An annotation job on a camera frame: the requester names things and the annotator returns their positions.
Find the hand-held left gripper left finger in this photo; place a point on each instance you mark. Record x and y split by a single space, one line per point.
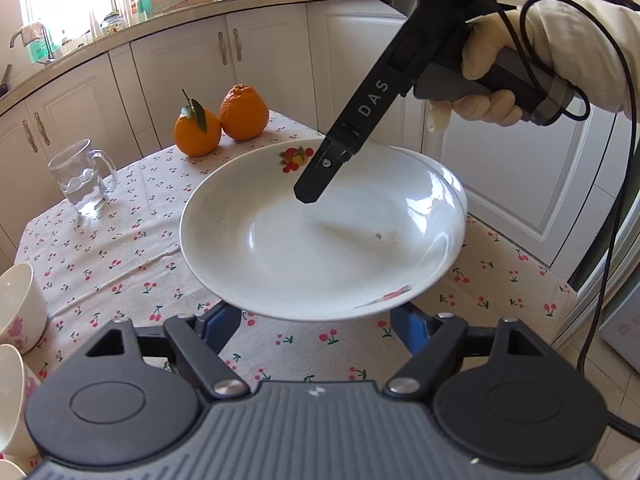
220 330

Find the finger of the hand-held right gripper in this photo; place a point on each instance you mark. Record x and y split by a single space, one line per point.
317 180

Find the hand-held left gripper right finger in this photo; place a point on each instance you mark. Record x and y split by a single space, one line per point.
412 332

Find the person's right hand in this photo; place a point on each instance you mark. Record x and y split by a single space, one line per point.
492 35

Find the bumpy orange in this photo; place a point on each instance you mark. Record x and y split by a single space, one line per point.
245 115

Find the orange with green leaf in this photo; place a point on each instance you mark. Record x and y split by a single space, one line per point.
195 135

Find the cherry-print tablecloth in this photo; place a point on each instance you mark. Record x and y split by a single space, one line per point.
115 250

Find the clear glass mug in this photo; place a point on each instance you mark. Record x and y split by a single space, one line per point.
80 180

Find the white appliance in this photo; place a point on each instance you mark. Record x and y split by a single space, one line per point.
622 320

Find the kitchen countertop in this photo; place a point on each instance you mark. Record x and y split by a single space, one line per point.
150 22

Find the teal bottle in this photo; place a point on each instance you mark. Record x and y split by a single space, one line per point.
143 2

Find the glass jar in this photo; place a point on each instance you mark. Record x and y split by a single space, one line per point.
112 25

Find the metal kitchen faucet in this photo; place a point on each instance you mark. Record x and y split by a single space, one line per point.
47 42

